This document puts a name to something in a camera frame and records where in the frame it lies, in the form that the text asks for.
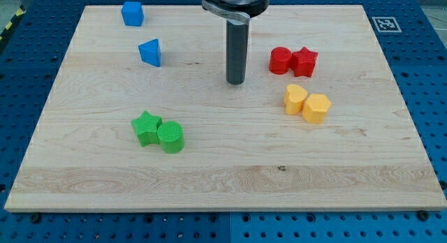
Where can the blue triangle block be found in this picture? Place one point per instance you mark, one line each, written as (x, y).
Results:
(150, 52)

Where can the green cylinder block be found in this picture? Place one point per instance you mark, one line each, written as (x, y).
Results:
(171, 137)

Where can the yellow heart block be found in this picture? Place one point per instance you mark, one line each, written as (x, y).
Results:
(294, 98)

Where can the green star block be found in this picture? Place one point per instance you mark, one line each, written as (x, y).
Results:
(145, 128)

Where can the red cylinder block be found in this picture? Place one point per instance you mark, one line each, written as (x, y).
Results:
(280, 58)

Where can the wooden board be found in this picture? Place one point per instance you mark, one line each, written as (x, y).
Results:
(242, 151)

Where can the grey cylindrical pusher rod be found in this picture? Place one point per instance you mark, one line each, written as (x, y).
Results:
(236, 52)

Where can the yellow hexagon block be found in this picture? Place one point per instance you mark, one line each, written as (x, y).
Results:
(316, 108)

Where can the red star block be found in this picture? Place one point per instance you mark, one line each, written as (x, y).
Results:
(303, 62)

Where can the blue cube block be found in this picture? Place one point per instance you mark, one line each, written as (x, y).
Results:
(132, 13)

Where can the white fiducial marker tag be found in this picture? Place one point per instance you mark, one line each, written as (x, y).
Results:
(386, 24)

